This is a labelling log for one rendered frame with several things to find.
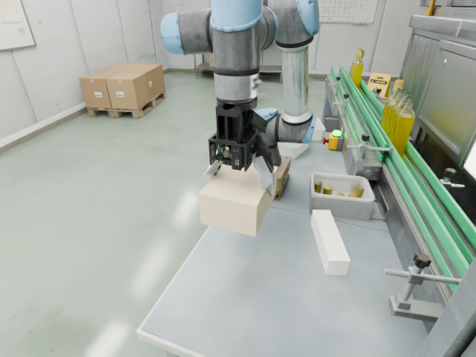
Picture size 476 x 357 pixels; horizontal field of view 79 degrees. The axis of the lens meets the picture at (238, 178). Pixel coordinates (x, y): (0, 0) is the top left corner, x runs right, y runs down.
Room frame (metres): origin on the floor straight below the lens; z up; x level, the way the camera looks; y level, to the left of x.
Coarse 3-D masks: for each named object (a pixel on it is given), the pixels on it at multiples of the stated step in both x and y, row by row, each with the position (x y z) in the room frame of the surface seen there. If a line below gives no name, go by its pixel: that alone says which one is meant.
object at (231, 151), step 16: (224, 112) 0.45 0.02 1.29; (240, 112) 0.46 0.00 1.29; (224, 128) 0.48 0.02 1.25; (240, 128) 0.46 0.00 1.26; (256, 128) 0.51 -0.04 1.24; (208, 144) 0.46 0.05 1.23; (224, 144) 0.46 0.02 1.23; (240, 144) 0.44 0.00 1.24; (256, 144) 0.49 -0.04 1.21; (224, 160) 0.46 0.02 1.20; (240, 160) 0.44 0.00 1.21
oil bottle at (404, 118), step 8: (400, 112) 1.09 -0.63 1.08; (408, 112) 1.08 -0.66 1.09; (400, 120) 1.08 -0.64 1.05; (408, 120) 1.07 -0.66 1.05; (392, 128) 1.12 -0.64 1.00; (400, 128) 1.07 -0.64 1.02; (408, 128) 1.07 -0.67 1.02; (392, 136) 1.09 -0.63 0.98; (400, 136) 1.07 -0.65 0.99; (408, 136) 1.07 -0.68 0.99; (400, 144) 1.07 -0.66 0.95; (400, 152) 1.07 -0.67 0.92
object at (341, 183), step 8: (312, 176) 1.00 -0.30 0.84; (320, 176) 1.02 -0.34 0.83; (328, 176) 1.02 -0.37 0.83; (336, 176) 1.01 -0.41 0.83; (344, 176) 1.01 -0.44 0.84; (352, 176) 1.00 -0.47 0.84; (360, 176) 1.00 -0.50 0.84; (312, 184) 0.94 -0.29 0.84; (328, 184) 1.01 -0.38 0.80; (336, 184) 1.01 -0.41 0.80; (344, 184) 1.00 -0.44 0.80; (352, 184) 1.00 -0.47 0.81; (360, 184) 0.99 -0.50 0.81; (368, 184) 0.94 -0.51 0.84; (312, 192) 0.89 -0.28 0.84; (336, 192) 0.99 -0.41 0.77; (344, 192) 0.99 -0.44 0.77; (352, 192) 0.99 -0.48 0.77; (368, 192) 0.90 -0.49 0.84; (352, 200) 0.85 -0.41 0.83; (360, 200) 0.84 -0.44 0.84; (368, 200) 0.84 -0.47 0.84
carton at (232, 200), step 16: (224, 176) 0.53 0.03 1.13; (240, 176) 0.53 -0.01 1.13; (256, 176) 0.53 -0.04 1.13; (208, 192) 0.47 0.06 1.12; (224, 192) 0.47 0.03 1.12; (240, 192) 0.47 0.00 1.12; (256, 192) 0.47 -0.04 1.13; (208, 208) 0.46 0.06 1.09; (224, 208) 0.45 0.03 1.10; (240, 208) 0.43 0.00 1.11; (256, 208) 0.42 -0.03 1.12; (208, 224) 0.46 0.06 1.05; (224, 224) 0.45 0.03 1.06; (240, 224) 0.43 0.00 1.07; (256, 224) 0.43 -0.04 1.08
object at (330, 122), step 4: (324, 116) 1.76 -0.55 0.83; (328, 116) 1.75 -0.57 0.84; (332, 116) 1.75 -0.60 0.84; (336, 116) 1.75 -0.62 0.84; (324, 120) 1.73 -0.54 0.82; (328, 120) 1.71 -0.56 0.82; (332, 120) 1.70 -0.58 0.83; (336, 120) 1.70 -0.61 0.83; (324, 124) 1.71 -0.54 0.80; (328, 124) 1.71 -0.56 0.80; (332, 124) 1.70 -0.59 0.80; (336, 124) 1.70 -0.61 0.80; (328, 128) 1.70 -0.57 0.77; (332, 128) 1.70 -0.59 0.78; (336, 128) 1.70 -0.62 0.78
